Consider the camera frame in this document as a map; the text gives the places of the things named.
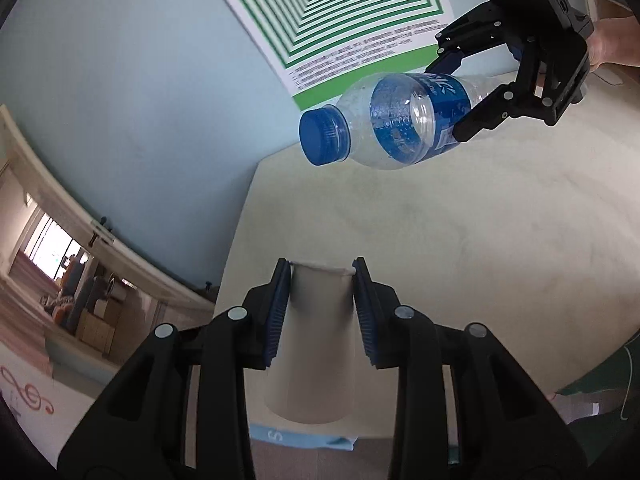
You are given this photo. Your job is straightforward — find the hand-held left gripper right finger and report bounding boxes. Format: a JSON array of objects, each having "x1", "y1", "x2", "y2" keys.
[{"x1": 351, "y1": 256, "x2": 586, "y2": 480}]

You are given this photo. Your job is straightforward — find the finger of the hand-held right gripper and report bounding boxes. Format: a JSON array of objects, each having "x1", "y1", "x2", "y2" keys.
[
  {"x1": 425, "y1": 2, "x2": 507, "y2": 77},
  {"x1": 451, "y1": 82, "x2": 531, "y2": 143}
]

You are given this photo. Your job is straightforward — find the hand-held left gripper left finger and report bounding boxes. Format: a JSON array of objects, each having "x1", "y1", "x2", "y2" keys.
[{"x1": 57, "y1": 257, "x2": 293, "y2": 480}]

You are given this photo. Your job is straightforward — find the white paper cup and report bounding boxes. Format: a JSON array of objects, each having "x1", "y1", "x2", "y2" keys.
[{"x1": 262, "y1": 261, "x2": 358, "y2": 424}]

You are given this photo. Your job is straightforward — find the blue label plastic bottle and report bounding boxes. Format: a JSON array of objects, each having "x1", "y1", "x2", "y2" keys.
[{"x1": 298, "y1": 72, "x2": 516, "y2": 171}]

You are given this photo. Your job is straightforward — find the person's right forearm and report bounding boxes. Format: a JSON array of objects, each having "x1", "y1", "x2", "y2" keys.
[{"x1": 587, "y1": 14, "x2": 640, "y2": 68}]

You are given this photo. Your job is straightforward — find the cardboard box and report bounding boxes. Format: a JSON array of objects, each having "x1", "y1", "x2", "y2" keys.
[{"x1": 75, "y1": 310, "x2": 123, "y2": 356}]

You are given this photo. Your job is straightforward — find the green trousers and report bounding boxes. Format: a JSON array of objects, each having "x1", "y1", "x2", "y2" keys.
[{"x1": 555, "y1": 332, "x2": 640, "y2": 426}]

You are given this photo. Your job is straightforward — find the green striped wall poster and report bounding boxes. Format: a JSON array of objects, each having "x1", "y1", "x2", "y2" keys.
[{"x1": 197, "y1": 0, "x2": 456, "y2": 112}]

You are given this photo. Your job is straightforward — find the music note wall sticker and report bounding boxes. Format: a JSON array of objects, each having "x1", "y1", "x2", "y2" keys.
[{"x1": 0, "y1": 365, "x2": 55, "y2": 417}]

